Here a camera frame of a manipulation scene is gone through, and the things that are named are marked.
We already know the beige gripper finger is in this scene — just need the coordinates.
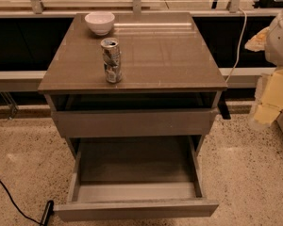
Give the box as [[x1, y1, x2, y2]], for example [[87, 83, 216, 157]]
[[244, 27, 269, 52], [250, 67, 283, 130]]

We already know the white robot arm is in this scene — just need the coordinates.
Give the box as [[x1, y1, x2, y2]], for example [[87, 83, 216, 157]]
[[244, 9, 283, 128]]

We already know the open grey middle drawer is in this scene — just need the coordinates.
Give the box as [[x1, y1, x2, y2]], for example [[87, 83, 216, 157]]
[[55, 137, 219, 221]]

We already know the black floor stand foot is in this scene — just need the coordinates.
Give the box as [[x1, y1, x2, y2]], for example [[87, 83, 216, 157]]
[[41, 200, 54, 226]]

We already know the white ceramic bowl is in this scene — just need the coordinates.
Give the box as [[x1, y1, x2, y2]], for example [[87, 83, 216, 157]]
[[85, 11, 115, 36]]

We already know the grey top drawer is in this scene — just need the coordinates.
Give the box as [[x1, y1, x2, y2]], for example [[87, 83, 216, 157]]
[[50, 92, 217, 137]]

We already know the black floor cable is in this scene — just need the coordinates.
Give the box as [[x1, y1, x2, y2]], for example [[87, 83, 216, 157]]
[[0, 172, 43, 226]]

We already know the grey drawer cabinet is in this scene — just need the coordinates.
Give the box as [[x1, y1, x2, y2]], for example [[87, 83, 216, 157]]
[[39, 13, 226, 153]]

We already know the silver redbull can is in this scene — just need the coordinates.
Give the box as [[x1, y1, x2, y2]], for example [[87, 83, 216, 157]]
[[100, 38, 122, 84]]

